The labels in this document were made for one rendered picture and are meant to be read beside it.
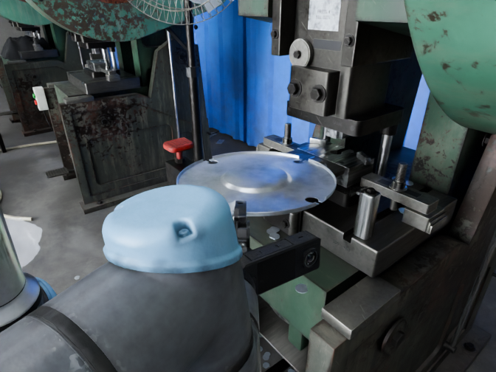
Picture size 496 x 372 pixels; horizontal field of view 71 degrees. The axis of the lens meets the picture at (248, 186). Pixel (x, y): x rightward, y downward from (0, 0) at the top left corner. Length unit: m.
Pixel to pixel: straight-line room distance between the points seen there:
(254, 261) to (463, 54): 0.27
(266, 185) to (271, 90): 2.07
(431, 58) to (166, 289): 0.30
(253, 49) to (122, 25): 1.16
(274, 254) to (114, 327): 0.25
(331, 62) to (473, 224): 0.51
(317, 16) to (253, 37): 2.05
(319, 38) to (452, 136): 0.37
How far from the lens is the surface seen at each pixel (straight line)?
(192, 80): 1.54
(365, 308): 0.63
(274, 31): 0.74
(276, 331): 1.01
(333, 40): 0.69
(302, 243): 0.41
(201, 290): 0.19
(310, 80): 0.69
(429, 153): 0.91
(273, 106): 2.67
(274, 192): 0.59
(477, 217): 0.95
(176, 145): 0.92
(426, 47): 0.36
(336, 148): 0.85
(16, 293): 0.63
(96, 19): 1.86
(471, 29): 0.33
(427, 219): 0.72
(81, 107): 2.09
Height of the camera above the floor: 1.08
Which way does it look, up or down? 28 degrees down
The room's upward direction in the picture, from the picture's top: straight up
